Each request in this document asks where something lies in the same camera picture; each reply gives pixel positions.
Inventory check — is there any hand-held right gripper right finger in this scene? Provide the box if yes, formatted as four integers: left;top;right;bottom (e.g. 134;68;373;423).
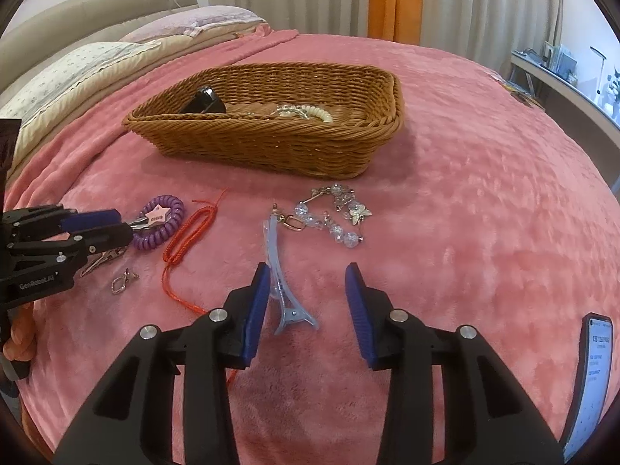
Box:
344;262;565;465

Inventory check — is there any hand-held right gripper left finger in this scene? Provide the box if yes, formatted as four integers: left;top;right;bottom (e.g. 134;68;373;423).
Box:
52;262;272;465

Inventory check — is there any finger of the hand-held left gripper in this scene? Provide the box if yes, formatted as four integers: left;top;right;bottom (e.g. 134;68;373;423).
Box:
7;225;135;272
0;205;123;239

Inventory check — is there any light blue hair clip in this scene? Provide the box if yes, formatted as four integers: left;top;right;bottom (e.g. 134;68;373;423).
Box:
262;215;321;336

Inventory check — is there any purple coil bracelet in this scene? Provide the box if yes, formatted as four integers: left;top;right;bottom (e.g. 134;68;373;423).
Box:
127;196;186;251

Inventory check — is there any brown wicker basket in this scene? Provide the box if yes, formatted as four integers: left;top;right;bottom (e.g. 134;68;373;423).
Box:
123;62;406;180

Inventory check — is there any person's left hand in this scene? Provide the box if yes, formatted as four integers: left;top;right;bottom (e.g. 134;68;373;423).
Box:
2;303;38;381

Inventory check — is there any silver metal hair clip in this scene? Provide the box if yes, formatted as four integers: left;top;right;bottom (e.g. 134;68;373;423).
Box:
80;246;129;278

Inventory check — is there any white patterned pillow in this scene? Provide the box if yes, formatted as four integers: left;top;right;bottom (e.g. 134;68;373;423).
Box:
0;41;162;124

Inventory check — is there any beige quilt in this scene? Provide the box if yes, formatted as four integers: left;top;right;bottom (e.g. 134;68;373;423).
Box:
10;29;253;172

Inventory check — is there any black glossy hair clip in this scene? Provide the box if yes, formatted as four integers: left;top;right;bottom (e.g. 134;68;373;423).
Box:
180;86;227;114

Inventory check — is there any pink fleece blanket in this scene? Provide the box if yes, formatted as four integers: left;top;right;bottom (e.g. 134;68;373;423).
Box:
5;26;620;465

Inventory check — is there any beige padded headboard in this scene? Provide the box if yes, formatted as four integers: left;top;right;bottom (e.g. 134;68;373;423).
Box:
0;0;200;42

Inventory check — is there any pale pink pillow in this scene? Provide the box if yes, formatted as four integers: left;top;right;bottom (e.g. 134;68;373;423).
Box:
119;5;268;43

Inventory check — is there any smartphone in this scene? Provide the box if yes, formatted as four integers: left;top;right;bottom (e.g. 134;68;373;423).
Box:
562;313;614;461

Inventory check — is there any grey desk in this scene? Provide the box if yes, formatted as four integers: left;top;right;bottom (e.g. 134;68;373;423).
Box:
510;50;620;143

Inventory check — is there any orange curtain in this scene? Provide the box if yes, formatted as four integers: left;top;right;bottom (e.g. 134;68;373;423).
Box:
367;0;425;43

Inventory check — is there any white figurine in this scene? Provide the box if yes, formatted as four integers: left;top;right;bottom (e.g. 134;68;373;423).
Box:
599;69;620;106

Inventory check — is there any red string bracelet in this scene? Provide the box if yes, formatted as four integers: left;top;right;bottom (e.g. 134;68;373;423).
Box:
162;189;243;383

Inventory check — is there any crystal bead butterfly charm chain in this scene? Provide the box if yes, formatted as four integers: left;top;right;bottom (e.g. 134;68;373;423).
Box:
271;183;375;249

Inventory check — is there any white bead bracelet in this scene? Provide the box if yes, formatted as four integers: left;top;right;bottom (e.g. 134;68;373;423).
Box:
271;103;334;124

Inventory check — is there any picture frame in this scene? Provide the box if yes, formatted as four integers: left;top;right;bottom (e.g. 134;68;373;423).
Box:
542;41;579;78

